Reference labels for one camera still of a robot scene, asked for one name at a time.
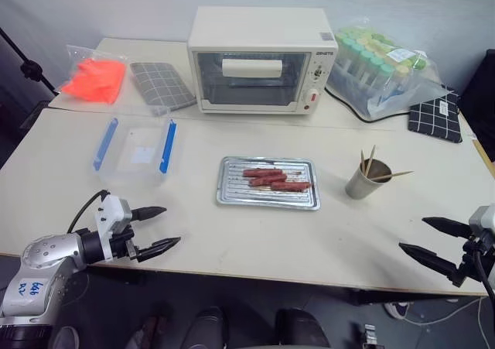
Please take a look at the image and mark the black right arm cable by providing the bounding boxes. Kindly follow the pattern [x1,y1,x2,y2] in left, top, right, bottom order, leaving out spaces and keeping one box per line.
[473,248,493,296]

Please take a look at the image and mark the dark rounded shape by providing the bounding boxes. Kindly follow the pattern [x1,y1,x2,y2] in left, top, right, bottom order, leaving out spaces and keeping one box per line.
[180,305,230,349]
[273,307,330,349]

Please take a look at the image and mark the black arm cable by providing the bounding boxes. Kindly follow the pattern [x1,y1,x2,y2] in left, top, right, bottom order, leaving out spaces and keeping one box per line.
[473,248,493,296]
[67,189,110,234]

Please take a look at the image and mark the clear bag of capped tubes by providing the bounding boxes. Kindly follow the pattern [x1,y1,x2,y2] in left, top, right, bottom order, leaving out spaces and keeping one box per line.
[326,25,456,122]

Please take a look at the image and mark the red sausage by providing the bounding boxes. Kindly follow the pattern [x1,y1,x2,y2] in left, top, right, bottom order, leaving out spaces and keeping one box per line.
[242,167,281,179]
[270,180,312,193]
[250,174,288,186]

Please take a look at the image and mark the black tripod stand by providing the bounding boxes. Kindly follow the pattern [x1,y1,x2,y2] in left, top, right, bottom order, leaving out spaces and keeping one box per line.
[0,26,60,99]

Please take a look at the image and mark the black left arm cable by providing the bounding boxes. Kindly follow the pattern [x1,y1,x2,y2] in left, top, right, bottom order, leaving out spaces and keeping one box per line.
[67,189,110,234]

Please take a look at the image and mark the cream toaster oven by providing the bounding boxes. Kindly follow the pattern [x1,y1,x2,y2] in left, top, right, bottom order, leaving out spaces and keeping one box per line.
[186,5,340,116]

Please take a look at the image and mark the white sneaker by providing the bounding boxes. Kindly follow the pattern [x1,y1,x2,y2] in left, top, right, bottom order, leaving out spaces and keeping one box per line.
[382,300,411,321]

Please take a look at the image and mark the clear box with blue clips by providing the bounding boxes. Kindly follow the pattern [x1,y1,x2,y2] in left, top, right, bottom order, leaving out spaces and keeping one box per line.
[91,117,179,188]

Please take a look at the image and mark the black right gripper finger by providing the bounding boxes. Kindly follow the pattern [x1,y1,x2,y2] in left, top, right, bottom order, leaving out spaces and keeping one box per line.
[398,242,463,277]
[422,217,471,239]

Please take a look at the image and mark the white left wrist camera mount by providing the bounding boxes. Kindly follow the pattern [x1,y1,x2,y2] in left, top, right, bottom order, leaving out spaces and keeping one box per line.
[92,194,135,261]

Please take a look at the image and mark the black oven power cable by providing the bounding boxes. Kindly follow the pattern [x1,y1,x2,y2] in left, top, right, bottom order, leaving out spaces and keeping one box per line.
[323,86,411,125]

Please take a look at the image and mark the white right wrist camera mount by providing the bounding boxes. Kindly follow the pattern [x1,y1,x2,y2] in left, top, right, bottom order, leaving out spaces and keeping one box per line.
[468,204,495,234]

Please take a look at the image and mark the grey checked pot holder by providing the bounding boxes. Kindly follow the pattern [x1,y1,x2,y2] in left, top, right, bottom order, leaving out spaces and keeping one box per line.
[128,61,198,118]

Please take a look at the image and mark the white floor cable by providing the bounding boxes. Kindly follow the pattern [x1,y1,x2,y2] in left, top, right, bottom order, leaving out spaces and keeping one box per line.
[404,296,486,323]

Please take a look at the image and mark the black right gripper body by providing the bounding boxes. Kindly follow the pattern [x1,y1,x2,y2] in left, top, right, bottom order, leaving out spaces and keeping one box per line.
[452,230,495,288]

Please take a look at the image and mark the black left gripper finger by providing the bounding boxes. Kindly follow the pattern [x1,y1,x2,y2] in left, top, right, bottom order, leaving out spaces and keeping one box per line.
[130,206,169,223]
[135,236,183,265]

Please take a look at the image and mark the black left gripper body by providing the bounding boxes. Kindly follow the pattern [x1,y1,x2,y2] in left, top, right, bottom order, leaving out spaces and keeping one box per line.
[110,226,140,263]

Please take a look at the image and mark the clear bag with orange cloth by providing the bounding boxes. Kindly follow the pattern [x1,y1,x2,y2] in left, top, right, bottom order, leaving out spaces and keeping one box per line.
[59,44,131,107]

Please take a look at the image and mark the silver metal baking tray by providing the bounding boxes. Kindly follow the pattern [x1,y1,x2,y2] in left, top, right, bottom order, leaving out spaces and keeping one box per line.
[214,156,323,212]

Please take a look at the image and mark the steel cup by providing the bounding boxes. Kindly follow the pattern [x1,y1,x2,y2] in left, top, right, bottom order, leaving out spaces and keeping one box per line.
[344,159,393,201]

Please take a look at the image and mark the black checked pot holder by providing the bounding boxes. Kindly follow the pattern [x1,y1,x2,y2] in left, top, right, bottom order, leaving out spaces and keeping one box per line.
[407,92,464,145]

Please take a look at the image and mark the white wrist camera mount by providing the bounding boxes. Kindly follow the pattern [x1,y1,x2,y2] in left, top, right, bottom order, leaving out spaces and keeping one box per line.
[92,194,135,261]
[468,204,495,234]

